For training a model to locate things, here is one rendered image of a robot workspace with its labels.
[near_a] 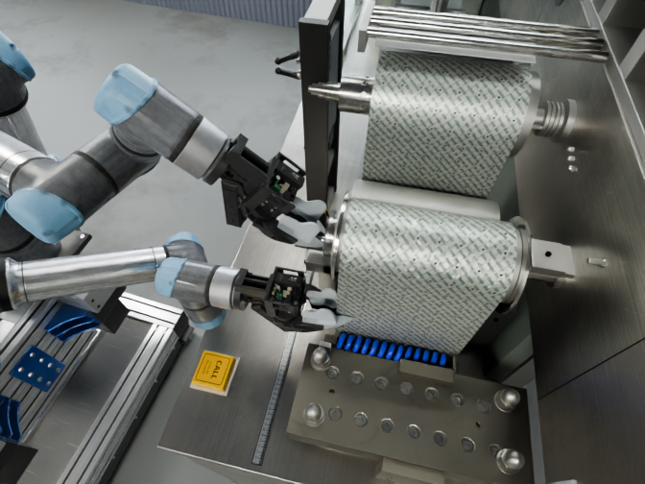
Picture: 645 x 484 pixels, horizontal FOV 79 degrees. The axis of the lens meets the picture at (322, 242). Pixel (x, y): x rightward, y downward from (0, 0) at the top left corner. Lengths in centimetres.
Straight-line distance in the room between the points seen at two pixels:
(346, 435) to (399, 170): 47
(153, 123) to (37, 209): 17
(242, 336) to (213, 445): 22
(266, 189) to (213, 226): 179
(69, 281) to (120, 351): 99
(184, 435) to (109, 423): 85
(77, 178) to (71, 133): 270
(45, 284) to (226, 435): 44
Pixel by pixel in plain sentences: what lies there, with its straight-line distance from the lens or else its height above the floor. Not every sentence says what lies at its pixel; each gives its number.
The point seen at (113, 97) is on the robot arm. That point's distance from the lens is 54.
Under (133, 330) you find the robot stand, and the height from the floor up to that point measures 21.
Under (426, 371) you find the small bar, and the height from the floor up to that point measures 105.
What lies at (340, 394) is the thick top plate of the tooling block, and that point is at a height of 103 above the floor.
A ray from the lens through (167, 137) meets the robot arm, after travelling 53.
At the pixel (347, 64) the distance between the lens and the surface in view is 156.
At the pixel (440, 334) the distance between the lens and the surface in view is 73.
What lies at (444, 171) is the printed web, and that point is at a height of 125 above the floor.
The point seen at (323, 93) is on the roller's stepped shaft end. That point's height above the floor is 134.
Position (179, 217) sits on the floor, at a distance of 241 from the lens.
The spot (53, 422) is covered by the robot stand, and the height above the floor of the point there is 21.
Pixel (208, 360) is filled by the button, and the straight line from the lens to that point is 90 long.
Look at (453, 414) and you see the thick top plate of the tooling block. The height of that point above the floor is 103.
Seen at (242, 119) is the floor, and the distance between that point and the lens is 297.
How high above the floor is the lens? 175
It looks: 54 degrees down
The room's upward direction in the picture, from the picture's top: straight up
